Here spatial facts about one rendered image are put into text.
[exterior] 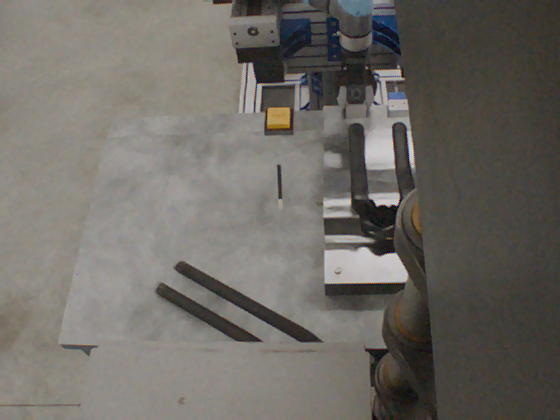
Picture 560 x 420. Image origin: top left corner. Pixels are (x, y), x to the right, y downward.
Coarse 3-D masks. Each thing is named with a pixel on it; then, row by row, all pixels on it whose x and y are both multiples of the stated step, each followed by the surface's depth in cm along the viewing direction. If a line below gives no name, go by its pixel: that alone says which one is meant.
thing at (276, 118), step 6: (282, 108) 167; (288, 108) 166; (270, 114) 166; (276, 114) 165; (282, 114) 165; (288, 114) 165; (270, 120) 164; (276, 120) 164; (282, 120) 164; (288, 120) 164; (270, 126) 165; (276, 126) 164; (282, 126) 164; (288, 126) 164
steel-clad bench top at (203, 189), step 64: (128, 128) 173; (192, 128) 171; (256, 128) 168; (320, 128) 166; (128, 192) 160; (192, 192) 158; (256, 192) 156; (320, 192) 154; (128, 256) 149; (192, 256) 147; (256, 256) 146; (320, 256) 144; (64, 320) 141; (128, 320) 139; (192, 320) 138; (256, 320) 136; (320, 320) 135
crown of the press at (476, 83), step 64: (448, 0) 20; (512, 0) 13; (448, 64) 21; (512, 64) 13; (448, 128) 21; (512, 128) 13; (448, 192) 22; (512, 192) 13; (448, 256) 22; (512, 256) 13; (448, 320) 22; (512, 320) 13; (448, 384) 22; (512, 384) 13
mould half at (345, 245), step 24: (336, 120) 155; (360, 120) 154; (384, 120) 154; (408, 120) 153; (336, 144) 151; (384, 144) 150; (336, 168) 147; (384, 168) 146; (336, 192) 138; (384, 192) 137; (336, 216) 134; (336, 240) 139; (360, 240) 138; (384, 240) 138; (336, 264) 136; (360, 264) 135; (384, 264) 134; (336, 288) 135; (360, 288) 135; (384, 288) 134
